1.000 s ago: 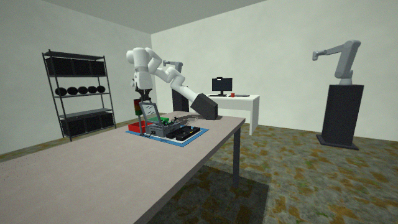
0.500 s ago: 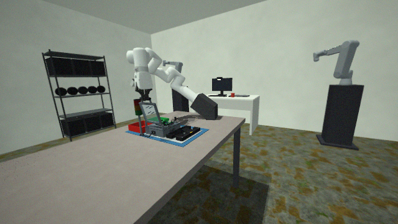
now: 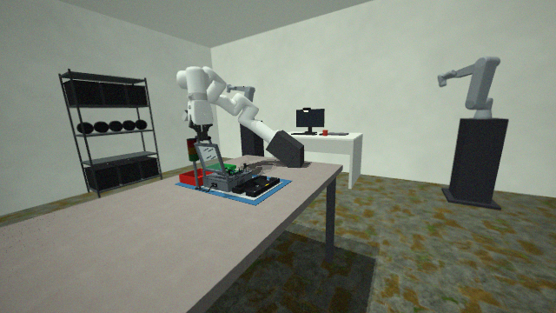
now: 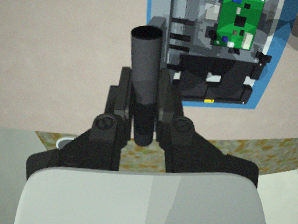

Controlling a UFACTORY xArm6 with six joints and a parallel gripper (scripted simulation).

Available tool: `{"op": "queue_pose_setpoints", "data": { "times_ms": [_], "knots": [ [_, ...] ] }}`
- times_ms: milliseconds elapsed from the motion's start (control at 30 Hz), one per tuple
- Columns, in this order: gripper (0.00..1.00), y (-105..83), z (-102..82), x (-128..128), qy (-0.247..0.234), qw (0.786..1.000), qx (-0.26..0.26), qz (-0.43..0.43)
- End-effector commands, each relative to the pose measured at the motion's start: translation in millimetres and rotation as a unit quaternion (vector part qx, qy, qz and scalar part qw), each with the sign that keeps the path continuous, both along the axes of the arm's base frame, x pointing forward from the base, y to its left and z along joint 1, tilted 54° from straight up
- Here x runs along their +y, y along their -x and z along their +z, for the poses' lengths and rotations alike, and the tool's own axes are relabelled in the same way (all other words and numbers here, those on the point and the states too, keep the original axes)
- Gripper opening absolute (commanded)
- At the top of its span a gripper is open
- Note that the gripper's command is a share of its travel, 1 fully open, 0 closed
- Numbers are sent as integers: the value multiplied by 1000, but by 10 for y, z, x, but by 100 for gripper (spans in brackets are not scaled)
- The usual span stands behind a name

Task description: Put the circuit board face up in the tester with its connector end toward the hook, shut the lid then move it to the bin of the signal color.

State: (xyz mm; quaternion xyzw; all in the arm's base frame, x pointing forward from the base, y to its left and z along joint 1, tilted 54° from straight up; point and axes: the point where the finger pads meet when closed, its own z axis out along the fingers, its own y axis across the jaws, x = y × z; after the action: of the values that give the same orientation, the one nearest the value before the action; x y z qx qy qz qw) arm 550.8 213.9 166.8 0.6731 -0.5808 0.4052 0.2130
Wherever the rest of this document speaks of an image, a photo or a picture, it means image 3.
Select red bin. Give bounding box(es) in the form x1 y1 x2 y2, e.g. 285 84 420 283
179 169 214 186

